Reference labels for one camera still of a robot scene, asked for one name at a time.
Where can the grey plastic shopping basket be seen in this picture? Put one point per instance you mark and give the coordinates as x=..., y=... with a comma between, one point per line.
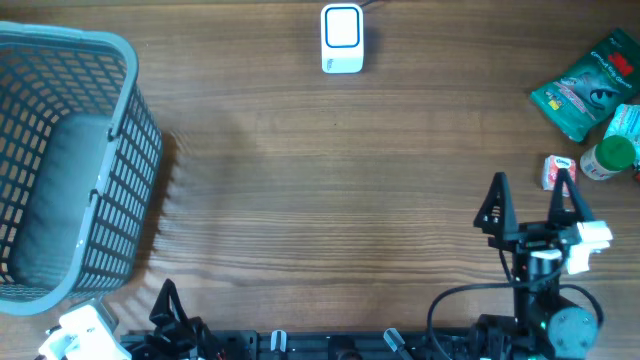
x=80, y=153

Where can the white barcode scanner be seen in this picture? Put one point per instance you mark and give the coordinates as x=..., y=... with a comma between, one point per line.
x=342, y=38

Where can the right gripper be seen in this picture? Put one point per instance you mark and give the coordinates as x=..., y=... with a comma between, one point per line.
x=532, y=236

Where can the white teal pouch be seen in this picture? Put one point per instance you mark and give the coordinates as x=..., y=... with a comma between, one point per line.
x=626, y=123

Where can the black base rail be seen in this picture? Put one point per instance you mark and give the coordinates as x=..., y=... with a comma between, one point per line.
x=279, y=344

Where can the green lid jar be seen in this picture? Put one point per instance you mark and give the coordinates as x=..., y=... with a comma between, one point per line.
x=611, y=156

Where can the green 3M gloves package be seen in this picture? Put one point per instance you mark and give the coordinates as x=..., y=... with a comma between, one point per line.
x=590, y=90

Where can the red white patterned box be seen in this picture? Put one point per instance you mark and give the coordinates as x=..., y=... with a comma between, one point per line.
x=551, y=167

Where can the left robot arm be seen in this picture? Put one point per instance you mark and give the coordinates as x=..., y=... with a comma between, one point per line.
x=177, y=333

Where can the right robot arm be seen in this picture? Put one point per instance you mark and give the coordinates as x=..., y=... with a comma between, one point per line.
x=544, y=324

